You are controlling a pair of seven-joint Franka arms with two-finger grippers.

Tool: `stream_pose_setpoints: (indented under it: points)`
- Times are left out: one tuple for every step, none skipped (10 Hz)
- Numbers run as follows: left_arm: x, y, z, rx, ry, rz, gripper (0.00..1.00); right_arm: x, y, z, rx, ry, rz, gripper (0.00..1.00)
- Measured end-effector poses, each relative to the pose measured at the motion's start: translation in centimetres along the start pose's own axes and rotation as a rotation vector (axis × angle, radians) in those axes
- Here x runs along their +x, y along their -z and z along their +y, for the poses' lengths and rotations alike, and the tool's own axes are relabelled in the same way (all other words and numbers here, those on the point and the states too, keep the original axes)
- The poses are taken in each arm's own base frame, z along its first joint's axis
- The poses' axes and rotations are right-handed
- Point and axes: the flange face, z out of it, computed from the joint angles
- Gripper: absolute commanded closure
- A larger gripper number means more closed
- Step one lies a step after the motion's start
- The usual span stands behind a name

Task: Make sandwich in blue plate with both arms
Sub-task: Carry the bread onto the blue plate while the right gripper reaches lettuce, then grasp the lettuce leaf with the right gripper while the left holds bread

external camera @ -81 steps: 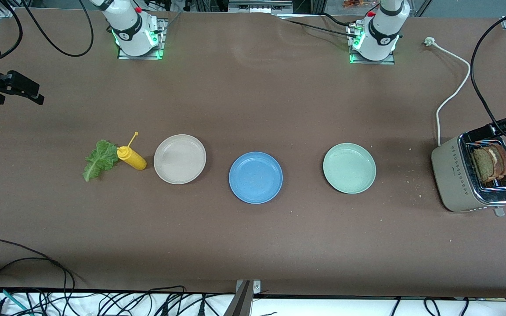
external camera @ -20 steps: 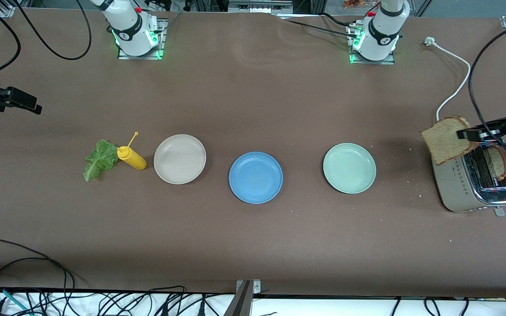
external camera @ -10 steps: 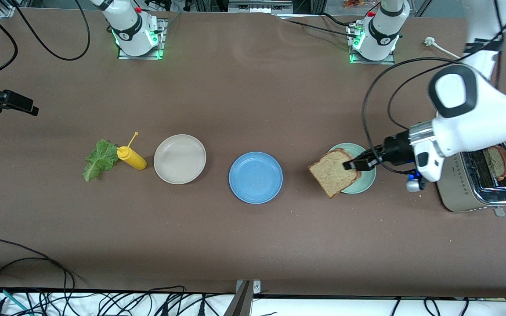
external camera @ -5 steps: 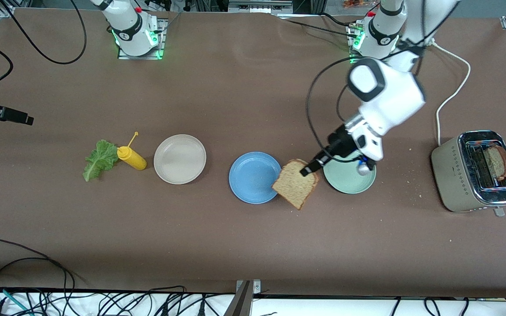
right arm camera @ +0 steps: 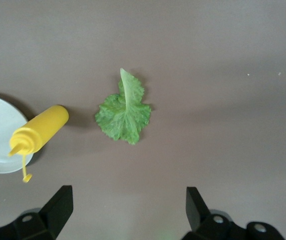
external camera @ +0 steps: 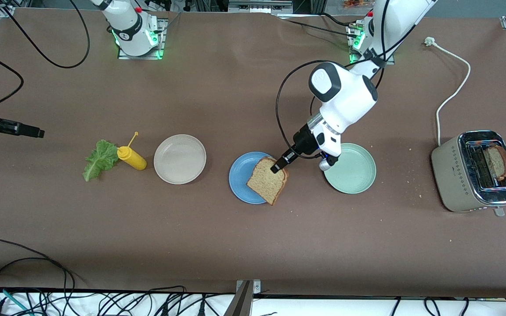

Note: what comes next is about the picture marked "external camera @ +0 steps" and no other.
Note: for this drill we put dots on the brown toast bread slice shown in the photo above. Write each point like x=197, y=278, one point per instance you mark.
x=496, y=162
x=266, y=184

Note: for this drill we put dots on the green round plate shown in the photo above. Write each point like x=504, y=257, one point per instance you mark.
x=354, y=173

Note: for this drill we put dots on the silver metal bracket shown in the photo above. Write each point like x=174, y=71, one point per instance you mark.
x=256, y=287

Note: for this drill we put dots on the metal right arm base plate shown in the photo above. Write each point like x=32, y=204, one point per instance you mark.
x=139, y=57

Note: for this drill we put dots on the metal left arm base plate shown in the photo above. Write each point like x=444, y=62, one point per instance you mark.
x=391, y=62

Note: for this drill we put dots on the beige chrome toaster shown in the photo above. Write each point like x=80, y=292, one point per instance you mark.
x=450, y=175

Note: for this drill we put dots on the beige round plate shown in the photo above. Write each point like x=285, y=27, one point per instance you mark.
x=179, y=159

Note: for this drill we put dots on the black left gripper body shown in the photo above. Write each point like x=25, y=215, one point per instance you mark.
x=302, y=141

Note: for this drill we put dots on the yellow mustard squeeze bottle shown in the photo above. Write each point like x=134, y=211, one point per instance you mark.
x=133, y=160

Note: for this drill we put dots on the green lettuce leaf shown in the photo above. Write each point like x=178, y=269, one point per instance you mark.
x=100, y=160

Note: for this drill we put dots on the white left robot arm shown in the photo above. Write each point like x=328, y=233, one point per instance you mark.
x=349, y=96

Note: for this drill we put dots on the orange snack package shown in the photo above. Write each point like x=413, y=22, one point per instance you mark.
x=354, y=4

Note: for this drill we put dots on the blue round plate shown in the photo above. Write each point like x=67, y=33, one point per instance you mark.
x=240, y=177

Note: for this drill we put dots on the dark metal bar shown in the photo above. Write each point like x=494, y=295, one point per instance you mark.
x=240, y=305

